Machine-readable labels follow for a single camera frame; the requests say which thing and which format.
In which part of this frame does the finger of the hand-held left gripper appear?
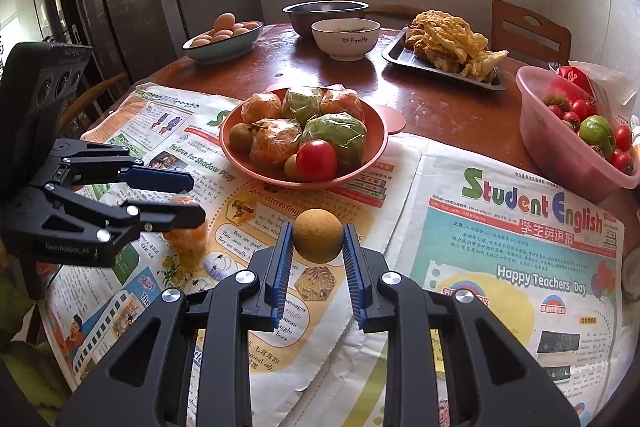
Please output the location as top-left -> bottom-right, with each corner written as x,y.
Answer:
44,184 -> 207,242
47,139 -> 195,192

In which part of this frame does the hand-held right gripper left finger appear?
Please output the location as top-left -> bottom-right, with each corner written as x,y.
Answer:
56,221 -> 295,427

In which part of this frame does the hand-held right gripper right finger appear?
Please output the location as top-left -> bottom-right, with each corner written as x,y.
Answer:
342,222 -> 583,427

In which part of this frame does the plastic-wrapped orange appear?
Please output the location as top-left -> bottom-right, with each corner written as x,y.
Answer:
241,92 -> 283,124
250,118 -> 303,166
320,88 -> 365,120
162,196 -> 208,268

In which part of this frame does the brown longan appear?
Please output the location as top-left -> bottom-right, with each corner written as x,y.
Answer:
283,154 -> 303,182
229,123 -> 254,154
292,208 -> 345,264

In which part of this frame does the large red tomato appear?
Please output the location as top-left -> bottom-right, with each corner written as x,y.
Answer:
296,139 -> 338,182

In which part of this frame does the plastic-wrapped green citrus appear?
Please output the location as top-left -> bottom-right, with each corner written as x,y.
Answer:
299,113 -> 368,168
281,87 -> 326,128

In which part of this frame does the pink bowl with ears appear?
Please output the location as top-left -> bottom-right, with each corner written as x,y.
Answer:
219,83 -> 407,192

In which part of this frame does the colourful printed newspaper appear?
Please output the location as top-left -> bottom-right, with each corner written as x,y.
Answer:
37,82 -> 426,427
345,132 -> 627,427

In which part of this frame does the teal enamel bowl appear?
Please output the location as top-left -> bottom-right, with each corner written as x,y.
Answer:
182,22 -> 264,65

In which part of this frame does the pile of brown eggs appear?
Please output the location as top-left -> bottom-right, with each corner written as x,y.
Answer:
190,13 -> 261,48

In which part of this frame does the stainless steel bowl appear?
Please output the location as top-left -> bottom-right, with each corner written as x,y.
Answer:
282,1 -> 369,38

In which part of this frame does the grey baking tray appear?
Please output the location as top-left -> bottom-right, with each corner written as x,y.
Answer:
381,25 -> 505,92

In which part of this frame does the white ceramic bowl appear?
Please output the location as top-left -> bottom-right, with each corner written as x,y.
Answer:
311,18 -> 382,62

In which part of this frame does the pink plastic basin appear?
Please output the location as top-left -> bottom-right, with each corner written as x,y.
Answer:
516,66 -> 640,204

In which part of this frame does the pile of fried dough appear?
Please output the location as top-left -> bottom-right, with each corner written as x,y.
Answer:
405,10 -> 510,82

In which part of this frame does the green tomato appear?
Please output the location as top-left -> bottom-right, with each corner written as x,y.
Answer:
579,115 -> 616,158

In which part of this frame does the pile of small tomatoes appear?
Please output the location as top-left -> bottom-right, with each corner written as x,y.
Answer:
545,92 -> 635,172

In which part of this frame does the red plastic bag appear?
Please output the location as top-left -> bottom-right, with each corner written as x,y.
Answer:
556,65 -> 598,100

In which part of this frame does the wooden chair with slatted back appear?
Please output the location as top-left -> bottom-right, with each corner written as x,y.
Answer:
491,0 -> 572,68

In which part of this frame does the white plastic bag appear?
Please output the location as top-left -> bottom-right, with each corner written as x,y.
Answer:
575,61 -> 640,120

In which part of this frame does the wooden chair with curved rail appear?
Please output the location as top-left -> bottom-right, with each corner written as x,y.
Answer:
365,4 -> 426,22
59,72 -> 132,138

